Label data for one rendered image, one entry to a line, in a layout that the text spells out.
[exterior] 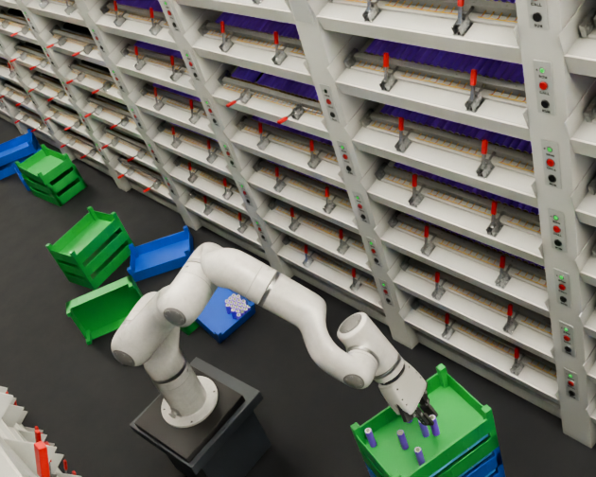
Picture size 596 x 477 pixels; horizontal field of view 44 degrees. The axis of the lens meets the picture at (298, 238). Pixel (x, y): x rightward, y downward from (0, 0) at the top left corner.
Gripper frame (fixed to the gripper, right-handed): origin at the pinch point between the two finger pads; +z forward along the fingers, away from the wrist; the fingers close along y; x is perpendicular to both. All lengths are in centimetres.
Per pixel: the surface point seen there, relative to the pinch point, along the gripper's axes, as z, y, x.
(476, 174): -33, -47, 16
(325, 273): 2, -73, -88
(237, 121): -64, -84, -86
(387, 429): 7.5, -1.7, -19.8
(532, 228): -12, -49, 20
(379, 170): -36, -63, -24
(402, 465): 10.9, 6.8, -12.4
